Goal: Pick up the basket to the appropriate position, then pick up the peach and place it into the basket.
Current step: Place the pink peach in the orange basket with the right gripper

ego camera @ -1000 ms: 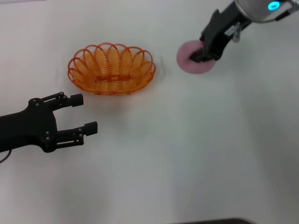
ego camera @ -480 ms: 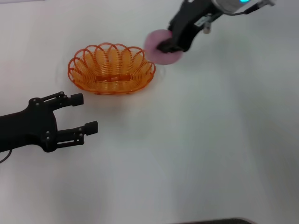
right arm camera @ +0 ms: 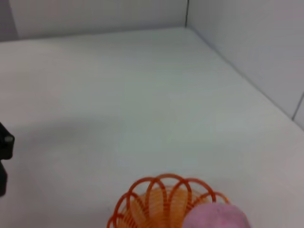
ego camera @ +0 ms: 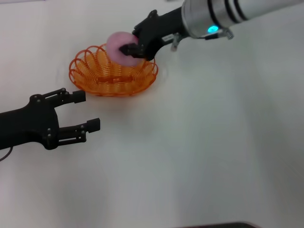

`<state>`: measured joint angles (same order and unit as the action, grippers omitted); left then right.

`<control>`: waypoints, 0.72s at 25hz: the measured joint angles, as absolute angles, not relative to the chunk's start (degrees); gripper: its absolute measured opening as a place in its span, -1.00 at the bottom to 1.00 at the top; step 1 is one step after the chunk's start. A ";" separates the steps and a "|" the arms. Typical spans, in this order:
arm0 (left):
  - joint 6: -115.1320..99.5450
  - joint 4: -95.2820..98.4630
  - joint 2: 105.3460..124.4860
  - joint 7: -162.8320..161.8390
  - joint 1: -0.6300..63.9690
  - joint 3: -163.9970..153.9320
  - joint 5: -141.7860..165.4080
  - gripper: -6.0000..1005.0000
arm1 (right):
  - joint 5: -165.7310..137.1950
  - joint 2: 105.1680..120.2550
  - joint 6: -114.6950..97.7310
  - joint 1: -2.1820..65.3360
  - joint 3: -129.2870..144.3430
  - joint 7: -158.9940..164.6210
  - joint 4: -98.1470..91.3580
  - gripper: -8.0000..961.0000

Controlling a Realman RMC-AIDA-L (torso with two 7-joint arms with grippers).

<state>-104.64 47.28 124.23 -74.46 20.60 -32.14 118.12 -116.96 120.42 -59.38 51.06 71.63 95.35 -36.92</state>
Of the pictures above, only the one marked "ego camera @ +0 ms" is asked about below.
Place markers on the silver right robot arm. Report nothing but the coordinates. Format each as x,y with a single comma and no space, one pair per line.
225,14

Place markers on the grey right wrist bracket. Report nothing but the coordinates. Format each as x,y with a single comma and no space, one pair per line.
175,41

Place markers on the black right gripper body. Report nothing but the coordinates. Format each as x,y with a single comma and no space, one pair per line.
161,26

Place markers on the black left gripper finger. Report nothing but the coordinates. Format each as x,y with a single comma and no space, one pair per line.
79,96
93,124

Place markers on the pink peach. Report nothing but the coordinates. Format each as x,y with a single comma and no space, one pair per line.
117,50

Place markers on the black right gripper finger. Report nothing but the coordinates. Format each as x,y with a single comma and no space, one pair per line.
129,48
147,20

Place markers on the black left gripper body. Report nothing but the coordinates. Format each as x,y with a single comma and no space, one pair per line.
28,123

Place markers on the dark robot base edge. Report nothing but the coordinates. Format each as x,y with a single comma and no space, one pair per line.
218,225

